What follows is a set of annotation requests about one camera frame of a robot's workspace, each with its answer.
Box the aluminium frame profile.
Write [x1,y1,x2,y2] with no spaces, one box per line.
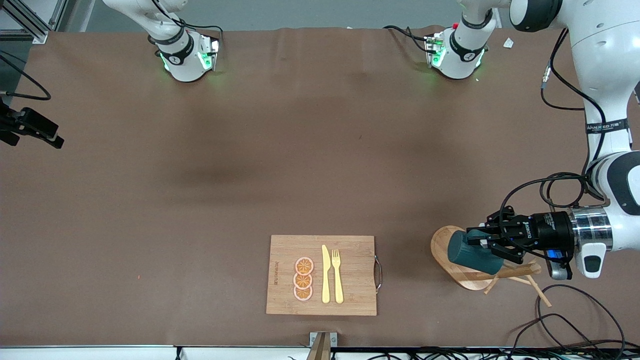
[0,0,68,43]

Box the yellow plastic knife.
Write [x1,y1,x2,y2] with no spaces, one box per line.
[321,244,331,304]

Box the black right base cable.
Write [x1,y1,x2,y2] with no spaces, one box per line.
[152,0,224,46]

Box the black left base cable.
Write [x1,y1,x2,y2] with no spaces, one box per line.
[382,25,432,53]

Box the black base cable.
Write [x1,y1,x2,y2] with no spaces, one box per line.
[152,0,224,46]
[382,25,432,53]

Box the grey metal mounting bracket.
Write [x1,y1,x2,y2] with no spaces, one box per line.
[306,331,338,360]

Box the brown table cover sheet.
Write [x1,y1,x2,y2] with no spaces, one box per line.
[0,25,640,348]

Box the yellow plastic fork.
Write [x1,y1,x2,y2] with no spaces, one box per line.
[332,249,345,305]

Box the teal cup with yellow inside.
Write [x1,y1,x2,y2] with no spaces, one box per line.
[447,230,505,276]

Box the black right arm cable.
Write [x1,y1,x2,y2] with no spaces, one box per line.
[0,54,52,101]

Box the wooden cup rack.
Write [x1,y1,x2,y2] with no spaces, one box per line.
[430,225,554,308]

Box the wooden cutting board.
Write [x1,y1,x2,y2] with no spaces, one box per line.
[266,235,383,317]

